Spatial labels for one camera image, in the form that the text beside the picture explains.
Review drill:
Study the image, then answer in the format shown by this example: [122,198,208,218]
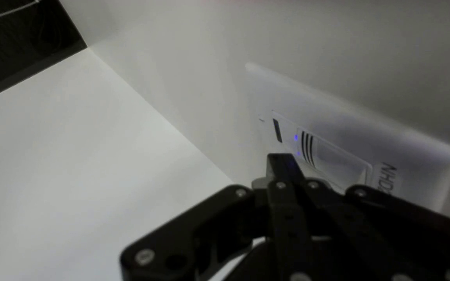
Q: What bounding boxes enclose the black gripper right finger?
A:
[289,151,450,281]

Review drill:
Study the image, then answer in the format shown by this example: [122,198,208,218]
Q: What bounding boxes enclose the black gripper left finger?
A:
[119,151,309,281]

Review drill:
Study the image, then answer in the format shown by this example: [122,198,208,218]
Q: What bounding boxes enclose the dark glass panel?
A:
[0,0,89,106]

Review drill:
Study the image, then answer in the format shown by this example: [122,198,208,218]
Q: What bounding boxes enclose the white light switch plate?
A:
[244,60,450,213]

